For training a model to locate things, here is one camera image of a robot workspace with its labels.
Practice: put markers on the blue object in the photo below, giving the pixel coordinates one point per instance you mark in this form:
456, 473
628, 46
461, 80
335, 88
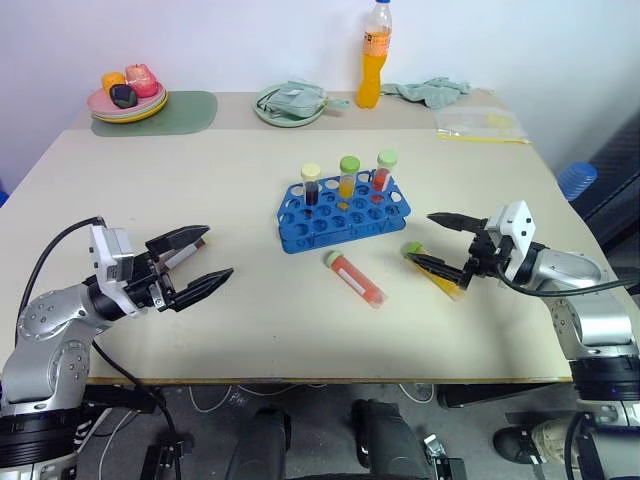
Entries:
2, 195

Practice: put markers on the dark purple toy fruit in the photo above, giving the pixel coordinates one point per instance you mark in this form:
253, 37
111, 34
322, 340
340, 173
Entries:
123, 95

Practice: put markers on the light green cloth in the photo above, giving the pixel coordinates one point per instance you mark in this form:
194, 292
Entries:
430, 92

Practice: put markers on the blue test tube rack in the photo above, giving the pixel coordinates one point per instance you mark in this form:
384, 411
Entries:
345, 222

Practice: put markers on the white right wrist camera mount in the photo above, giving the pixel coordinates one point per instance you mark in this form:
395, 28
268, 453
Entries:
517, 227

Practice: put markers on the yellow plate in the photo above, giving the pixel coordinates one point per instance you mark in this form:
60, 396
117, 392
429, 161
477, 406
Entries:
145, 115

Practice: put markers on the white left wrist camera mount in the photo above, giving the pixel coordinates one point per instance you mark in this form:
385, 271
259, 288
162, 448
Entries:
111, 260

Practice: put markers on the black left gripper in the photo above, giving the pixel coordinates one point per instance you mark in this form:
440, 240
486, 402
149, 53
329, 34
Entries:
147, 287

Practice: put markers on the clear zip plastic bag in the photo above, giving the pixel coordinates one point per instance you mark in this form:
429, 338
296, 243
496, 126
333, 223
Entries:
475, 122

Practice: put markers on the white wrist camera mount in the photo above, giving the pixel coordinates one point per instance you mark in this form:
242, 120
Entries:
517, 227
111, 260

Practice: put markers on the orange soda bottle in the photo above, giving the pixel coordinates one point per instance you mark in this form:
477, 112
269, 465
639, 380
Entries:
372, 70

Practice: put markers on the dark rounded shape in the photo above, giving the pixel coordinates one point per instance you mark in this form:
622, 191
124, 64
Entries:
387, 440
260, 445

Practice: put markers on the green-capped yellow liquid tube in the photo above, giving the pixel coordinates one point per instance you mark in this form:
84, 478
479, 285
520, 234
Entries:
348, 177
447, 290

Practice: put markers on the black shoe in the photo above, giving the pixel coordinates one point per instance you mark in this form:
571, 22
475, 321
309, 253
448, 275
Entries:
512, 442

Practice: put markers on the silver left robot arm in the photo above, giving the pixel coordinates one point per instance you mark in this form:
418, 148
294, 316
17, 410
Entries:
55, 345

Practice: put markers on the yellow-capped dark liquid tube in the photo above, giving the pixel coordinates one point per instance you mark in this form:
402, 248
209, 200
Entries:
311, 187

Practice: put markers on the pink toy apple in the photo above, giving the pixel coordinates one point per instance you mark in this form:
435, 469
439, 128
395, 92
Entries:
141, 80

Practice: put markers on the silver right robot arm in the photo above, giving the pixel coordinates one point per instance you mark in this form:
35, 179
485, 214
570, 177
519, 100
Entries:
595, 310

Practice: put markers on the pink plate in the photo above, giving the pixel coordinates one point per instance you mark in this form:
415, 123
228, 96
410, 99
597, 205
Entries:
100, 102

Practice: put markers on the light green plate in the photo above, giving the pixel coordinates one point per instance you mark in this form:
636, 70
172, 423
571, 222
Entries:
152, 106

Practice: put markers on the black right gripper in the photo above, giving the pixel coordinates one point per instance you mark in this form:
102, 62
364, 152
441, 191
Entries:
484, 255

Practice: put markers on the green placemat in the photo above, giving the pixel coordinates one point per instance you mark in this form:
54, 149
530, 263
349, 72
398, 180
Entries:
195, 112

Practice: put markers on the green-capped red liquid tube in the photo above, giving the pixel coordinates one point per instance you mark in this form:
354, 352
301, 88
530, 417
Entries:
384, 172
357, 280

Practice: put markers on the black carbon-pattern panel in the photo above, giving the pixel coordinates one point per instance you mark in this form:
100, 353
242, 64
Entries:
615, 185

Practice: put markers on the pale green plate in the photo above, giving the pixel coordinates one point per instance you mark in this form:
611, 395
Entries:
280, 119

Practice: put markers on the orange toy fruit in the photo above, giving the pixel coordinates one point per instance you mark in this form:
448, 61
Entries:
113, 81

